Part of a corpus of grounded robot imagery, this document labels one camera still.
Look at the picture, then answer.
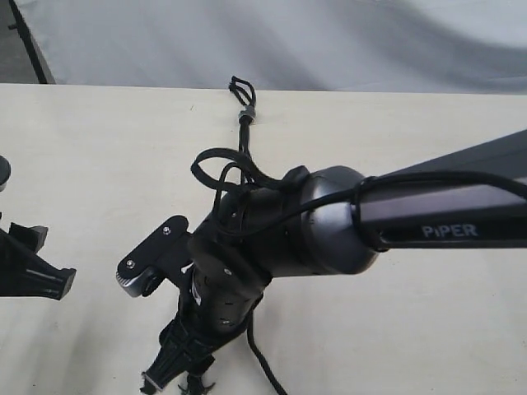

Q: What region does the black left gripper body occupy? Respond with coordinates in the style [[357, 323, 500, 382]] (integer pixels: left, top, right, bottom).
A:
[[1, 228, 33, 297]]

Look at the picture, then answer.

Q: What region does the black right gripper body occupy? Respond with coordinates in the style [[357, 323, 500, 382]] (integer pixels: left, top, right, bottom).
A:
[[158, 308, 247, 362]]

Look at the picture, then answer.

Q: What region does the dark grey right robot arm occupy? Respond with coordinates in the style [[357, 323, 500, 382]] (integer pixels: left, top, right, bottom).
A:
[[137, 132, 526, 394]]

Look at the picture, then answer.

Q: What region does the black backdrop stand pole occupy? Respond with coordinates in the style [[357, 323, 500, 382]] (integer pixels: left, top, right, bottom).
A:
[[7, 0, 49, 85]]

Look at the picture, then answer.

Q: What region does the white backdrop cloth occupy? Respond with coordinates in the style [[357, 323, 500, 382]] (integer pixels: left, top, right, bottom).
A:
[[17, 1, 526, 94]]

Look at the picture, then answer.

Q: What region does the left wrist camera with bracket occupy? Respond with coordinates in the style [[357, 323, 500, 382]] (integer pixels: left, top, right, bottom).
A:
[[0, 156, 12, 192]]

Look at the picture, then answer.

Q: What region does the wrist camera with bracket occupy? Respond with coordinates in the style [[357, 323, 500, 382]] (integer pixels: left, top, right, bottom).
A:
[[0, 156, 12, 192], [116, 216, 192, 298]]

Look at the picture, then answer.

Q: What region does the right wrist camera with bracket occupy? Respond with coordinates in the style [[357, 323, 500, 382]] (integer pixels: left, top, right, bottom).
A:
[[116, 216, 192, 298]]

